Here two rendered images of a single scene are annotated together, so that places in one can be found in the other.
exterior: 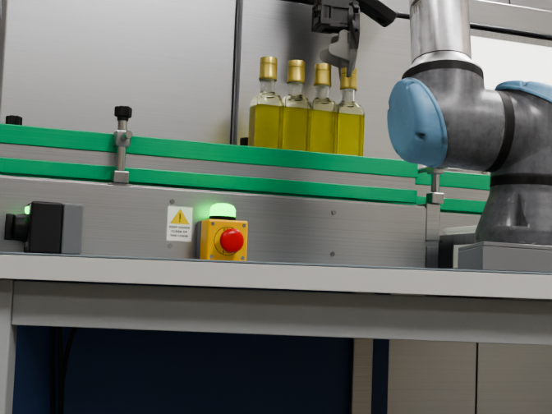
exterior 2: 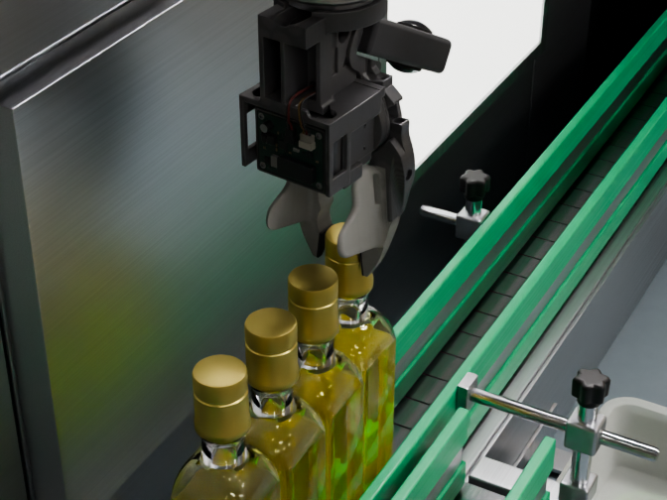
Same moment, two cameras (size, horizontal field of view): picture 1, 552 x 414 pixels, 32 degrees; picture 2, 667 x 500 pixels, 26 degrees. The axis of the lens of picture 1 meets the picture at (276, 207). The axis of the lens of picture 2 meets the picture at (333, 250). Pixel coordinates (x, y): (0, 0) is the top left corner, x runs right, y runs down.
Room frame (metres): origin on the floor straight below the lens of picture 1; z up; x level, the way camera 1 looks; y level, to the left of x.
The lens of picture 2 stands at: (1.26, 0.43, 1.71)
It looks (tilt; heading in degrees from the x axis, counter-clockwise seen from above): 33 degrees down; 319
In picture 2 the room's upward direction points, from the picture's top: straight up
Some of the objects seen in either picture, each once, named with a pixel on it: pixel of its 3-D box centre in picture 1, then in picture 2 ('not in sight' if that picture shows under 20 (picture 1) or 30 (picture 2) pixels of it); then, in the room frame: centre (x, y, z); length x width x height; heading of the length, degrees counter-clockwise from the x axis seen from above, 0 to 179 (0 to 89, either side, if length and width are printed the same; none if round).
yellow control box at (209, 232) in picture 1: (222, 242); not in sight; (1.61, 0.09, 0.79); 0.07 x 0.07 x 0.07; 20
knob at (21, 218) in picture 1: (16, 227); not in sight; (1.49, 0.40, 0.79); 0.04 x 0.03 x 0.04; 20
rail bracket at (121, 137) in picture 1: (124, 144); not in sight; (1.56, 0.25, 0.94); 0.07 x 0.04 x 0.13; 20
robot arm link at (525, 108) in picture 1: (529, 132); not in sight; (1.35, -0.36, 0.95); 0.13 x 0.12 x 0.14; 104
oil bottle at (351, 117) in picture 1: (346, 154); (347, 425); (1.90, -0.14, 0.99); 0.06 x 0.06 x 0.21; 19
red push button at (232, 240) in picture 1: (230, 241); not in sight; (1.56, 0.07, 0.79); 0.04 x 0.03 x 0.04; 110
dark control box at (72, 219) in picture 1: (52, 230); not in sight; (1.51, 0.35, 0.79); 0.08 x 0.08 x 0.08; 20
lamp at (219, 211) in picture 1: (223, 212); not in sight; (1.61, 0.09, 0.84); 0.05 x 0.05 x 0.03
